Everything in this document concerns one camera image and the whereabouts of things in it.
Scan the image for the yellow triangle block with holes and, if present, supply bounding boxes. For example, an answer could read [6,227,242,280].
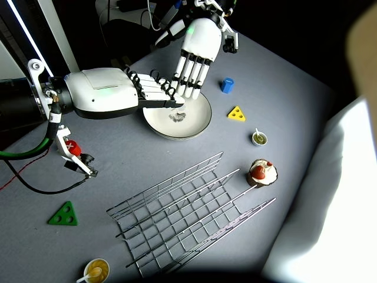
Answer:
[227,106,247,122]

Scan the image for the green triangle block with holes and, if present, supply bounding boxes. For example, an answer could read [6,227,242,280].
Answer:
[48,200,79,226]

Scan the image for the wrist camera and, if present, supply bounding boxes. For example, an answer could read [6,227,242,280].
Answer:
[222,29,239,54]

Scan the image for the red cylinder with white cross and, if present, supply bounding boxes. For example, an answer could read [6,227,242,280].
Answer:
[65,140,82,157]

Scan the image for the white backdrop sheet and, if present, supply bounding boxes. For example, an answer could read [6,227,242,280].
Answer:
[262,96,377,283]

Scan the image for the white plate with leaf print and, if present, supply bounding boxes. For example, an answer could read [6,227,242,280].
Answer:
[146,123,210,142]
[143,93,212,138]

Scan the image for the thin red wire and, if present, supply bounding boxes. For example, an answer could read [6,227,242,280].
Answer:
[0,147,51,191]

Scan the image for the small white toy bowl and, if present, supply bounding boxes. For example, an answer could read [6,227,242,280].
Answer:
[252,131,268,147]

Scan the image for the blue hexagonal block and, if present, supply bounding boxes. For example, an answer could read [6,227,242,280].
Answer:
[220,77,235,94]

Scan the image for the green cable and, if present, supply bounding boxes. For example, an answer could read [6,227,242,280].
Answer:
[0,129,57,162]

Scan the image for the wire dish rack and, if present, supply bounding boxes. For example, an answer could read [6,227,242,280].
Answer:
[105,152,277,278]

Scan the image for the yellow toy soup bowl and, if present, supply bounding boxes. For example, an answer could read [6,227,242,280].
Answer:
[83,258,110,283]

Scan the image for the toy cupcake with cream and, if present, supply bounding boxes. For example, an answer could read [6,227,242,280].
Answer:
[246,159,279,189]

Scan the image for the white frame post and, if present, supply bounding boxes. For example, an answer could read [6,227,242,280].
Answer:
[37,0,80,76]

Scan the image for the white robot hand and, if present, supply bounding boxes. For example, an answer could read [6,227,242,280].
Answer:
[154,17,223,100]
[63,67,186,120]

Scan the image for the black cable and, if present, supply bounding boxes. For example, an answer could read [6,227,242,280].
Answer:
[2,159,91,195]

